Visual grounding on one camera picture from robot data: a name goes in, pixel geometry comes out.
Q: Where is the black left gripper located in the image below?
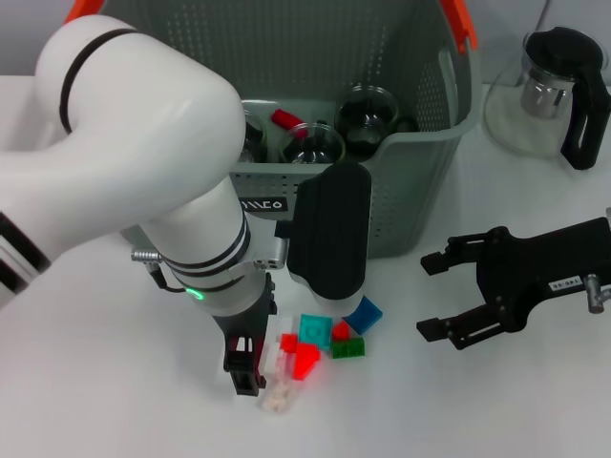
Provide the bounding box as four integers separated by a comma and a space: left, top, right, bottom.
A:
211, 272, 279, 397

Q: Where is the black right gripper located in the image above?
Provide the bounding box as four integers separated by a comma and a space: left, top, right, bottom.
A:
415, 217, 611, 352

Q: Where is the white toy brick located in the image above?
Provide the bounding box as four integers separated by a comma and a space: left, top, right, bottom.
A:
260, 317, 293, 378

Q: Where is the dark red toy brick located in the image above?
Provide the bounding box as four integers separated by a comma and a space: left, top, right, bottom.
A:
270, 108, 301, 131

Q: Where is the grey perforated storage basket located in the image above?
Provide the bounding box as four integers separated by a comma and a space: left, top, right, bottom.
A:
102, 0, 481, 261

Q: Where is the orange sloped toy brick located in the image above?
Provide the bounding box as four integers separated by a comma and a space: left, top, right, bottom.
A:
291, 343, 322, 382

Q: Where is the blue toy plate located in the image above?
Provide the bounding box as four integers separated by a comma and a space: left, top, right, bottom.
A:
342, 295, 384, 335

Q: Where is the teal toy plate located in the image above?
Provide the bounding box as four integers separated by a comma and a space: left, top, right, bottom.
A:
299, 313, 333, 349

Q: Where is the green toy brick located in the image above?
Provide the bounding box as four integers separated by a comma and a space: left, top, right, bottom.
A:
331, 336, 367, 362

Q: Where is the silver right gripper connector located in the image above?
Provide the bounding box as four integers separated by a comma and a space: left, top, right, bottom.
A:
584, 274, 611, 314

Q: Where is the black brand label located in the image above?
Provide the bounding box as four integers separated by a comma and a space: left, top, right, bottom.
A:
238, 197, 289, 214

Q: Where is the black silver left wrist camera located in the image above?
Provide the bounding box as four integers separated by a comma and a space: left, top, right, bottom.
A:
275, 161, 373, 316

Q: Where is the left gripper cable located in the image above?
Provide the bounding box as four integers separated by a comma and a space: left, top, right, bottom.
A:
142, 260, 186, 293

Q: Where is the glass kettle with black handle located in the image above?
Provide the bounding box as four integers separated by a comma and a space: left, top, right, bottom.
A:
482, 26, 611, 172

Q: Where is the orange basket handle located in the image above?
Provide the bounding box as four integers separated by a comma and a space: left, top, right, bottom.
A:
438, 0, 479, 49
64, 0, 104, 23

